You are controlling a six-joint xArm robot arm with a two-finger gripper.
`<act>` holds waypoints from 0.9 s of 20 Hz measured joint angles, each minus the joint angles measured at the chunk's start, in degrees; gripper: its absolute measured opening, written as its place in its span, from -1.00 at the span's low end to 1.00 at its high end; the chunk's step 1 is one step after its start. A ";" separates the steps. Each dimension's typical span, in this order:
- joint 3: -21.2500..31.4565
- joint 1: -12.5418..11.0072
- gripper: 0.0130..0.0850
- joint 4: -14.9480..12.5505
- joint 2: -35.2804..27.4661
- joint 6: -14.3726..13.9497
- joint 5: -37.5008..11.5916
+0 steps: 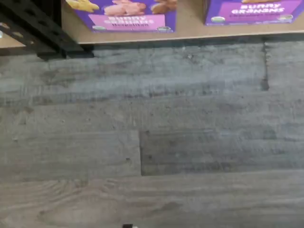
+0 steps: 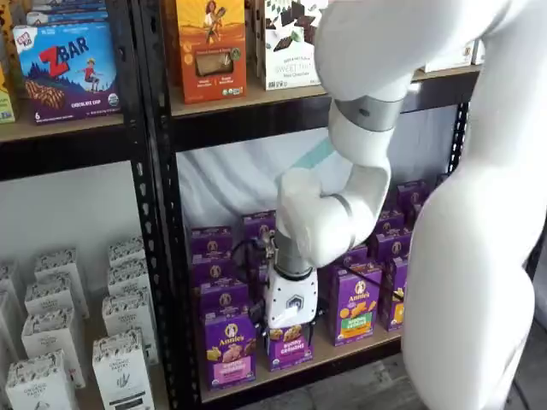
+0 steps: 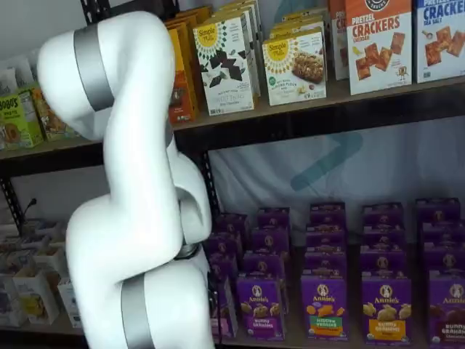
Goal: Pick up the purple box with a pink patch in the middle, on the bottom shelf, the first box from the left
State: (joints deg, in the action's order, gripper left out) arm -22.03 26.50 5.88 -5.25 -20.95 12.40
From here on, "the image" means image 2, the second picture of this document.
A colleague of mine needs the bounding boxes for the purple Annie's box green patch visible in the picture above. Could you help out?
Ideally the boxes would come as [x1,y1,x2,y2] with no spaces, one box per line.
[332,263,384,348]

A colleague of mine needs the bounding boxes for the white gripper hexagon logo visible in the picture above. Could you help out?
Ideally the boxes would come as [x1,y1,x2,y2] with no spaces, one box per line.
[250,268,326,349]

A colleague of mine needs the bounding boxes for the black metal shelving rack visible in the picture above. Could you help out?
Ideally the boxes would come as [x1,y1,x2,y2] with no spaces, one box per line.
[0,0,172,410]
[140,0,473,410]

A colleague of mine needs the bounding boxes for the white Organic Pantry carton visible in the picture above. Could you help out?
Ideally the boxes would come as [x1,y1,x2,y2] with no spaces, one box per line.
[33,249,91,291]
[91,328,156,410]
[4,348,73,410]
[101,292,160,364]
[106,239,146,270]
[21,307,87,389]
[23,279,89,319]
[106,264,151,300]

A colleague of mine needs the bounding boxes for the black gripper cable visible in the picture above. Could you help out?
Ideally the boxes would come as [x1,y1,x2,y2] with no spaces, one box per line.
[232,236,275,279]

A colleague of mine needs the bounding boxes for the purple Annie's box pink patch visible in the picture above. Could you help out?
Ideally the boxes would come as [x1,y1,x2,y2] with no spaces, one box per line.
[203,313,258,392]

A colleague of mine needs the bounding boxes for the orange Revival snack box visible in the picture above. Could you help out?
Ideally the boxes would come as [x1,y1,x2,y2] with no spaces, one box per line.
[175,0,248,105]

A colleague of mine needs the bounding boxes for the purple Annie's box orange patch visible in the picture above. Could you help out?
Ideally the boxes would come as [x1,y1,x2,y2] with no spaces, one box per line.
[381,257,411,333]

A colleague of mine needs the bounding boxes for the Simple Mills sweet thins box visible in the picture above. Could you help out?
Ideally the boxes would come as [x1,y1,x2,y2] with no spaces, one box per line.
[263,0,330,91]
[255,0,268,80]

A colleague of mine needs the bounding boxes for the cheddar pretzel crackers box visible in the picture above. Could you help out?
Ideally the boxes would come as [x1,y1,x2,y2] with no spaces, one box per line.
[422,38,474,73]

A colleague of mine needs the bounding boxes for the blue Z Bar box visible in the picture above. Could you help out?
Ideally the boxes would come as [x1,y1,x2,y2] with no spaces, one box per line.
[29,0,108,14]
[26,9,109,27]
[12,20,122,126]

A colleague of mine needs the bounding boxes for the orange Bobo's box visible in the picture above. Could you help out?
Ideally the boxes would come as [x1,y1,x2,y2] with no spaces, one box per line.
[0,0,18,125]

